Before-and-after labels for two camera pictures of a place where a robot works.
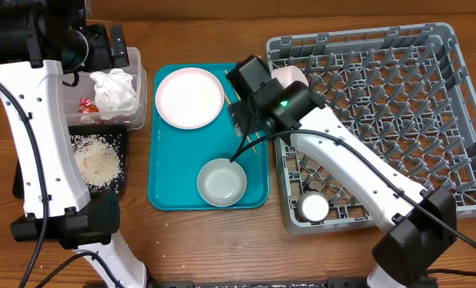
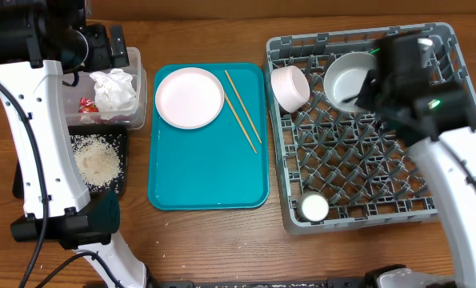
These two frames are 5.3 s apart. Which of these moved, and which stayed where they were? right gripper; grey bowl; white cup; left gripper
Moved: grey bowl; right gripper
Stayed: white cup; left gripper
